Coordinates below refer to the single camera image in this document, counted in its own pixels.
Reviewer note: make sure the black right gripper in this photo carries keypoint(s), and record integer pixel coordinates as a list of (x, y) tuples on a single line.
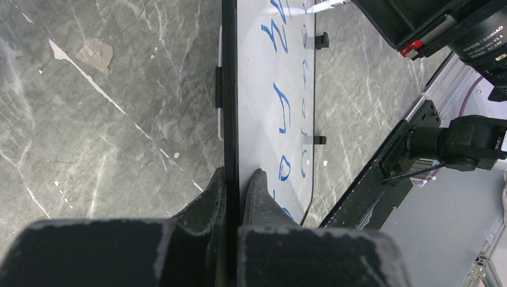
[(419, 26)]

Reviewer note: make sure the torn brown tape patch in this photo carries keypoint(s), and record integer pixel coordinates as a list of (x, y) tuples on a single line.
[(96, 54)]

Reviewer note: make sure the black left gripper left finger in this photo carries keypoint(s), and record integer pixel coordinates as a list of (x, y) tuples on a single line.
[(184, 250)]

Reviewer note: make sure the white whiteboard black frame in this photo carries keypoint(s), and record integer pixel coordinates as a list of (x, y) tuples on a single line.
[(267, 81)]

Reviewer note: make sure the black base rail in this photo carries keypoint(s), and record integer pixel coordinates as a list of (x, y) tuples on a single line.
[(383, 184)]

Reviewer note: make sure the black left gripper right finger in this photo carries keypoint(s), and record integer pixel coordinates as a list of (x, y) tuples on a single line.
[(273, 250)]

